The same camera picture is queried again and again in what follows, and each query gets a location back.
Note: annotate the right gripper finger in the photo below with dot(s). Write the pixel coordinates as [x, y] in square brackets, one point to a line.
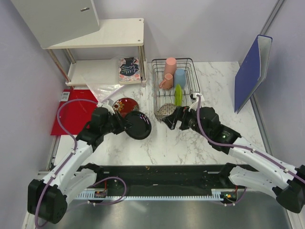
[171, 119]
[170, 124]

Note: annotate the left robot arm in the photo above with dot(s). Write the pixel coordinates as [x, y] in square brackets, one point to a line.
[48, 198]

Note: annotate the black wire dish rack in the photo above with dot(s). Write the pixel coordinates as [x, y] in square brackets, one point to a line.
[162, 96]

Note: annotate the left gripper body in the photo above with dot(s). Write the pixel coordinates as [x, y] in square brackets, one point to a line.
[114, 125]

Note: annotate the blue cup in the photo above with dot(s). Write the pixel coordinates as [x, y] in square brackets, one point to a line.
[179, 77]

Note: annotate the red folder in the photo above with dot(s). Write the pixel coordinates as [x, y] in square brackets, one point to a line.
[75, 115]

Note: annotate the blue binder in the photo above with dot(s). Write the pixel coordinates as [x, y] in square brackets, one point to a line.
[252, 71]

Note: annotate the white two-tier shelf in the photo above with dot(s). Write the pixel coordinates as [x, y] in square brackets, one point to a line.
[113, 33]

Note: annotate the black plate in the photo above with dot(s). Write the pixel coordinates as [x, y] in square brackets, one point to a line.
[141, 125]

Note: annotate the patterned bowl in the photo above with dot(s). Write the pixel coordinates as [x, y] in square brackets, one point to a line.
[166, 109]

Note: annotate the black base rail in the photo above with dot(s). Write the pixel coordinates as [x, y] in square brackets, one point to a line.
[163, 180]

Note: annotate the red floral plate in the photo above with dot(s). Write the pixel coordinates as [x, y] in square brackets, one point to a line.
[125, 105]

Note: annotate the tall pink cup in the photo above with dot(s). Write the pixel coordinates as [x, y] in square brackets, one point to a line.
[170, 66]

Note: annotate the green plate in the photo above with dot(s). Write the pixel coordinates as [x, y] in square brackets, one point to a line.
[178, 95]

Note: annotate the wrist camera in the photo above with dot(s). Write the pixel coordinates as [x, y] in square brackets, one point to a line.
[197, 99]
[107, 104]

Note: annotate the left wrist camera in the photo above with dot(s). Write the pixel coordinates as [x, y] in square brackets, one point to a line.
[107, 104]

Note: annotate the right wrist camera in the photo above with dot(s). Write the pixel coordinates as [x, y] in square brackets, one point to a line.
[197, 99]

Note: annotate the white cable duct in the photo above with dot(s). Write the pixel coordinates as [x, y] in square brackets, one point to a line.
[99, 195]

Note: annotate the pink mug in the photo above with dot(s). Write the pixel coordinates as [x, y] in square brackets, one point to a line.
[167, 82]

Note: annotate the clear plastic bag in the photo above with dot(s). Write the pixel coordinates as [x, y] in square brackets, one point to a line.
[103, 92]

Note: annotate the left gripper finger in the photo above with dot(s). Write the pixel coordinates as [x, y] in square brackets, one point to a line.
[126, 129]
[122, 121]

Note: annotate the grey cabinet door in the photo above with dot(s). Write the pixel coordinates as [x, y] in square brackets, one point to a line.
[57, 21]

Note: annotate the book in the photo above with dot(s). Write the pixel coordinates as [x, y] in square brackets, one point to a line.
[129, 71]

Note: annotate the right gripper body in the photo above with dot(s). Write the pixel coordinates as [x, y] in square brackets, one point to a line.
[183, 112]

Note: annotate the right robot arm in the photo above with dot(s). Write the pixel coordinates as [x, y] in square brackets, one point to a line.
[282, 181]

